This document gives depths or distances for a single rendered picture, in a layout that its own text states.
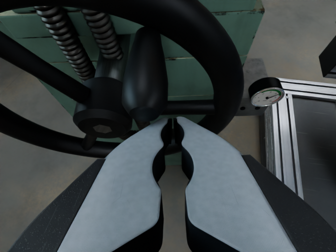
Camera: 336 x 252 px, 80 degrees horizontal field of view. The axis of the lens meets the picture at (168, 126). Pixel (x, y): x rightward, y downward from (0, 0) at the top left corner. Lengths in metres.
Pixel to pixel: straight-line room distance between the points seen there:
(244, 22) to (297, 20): 1.55
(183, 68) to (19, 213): 1.04
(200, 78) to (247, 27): 0.14
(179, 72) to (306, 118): 0.74
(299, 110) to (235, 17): 0.76
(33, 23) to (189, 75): 0.29
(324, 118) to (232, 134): 0.40
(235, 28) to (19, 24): 0.30
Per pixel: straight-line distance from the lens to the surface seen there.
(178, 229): 1.00
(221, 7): 0.36
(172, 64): 0.42
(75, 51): 0.26
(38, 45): 0.45
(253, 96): 0.43
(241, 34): 0.40
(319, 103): 1.14
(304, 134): 1.02
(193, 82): 0.47
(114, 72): 0.24
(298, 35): 1.80
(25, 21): 0.29
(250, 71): 0.54
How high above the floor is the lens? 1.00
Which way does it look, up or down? 62 degrees down
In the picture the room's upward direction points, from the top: 5 degrees counter-clockwise
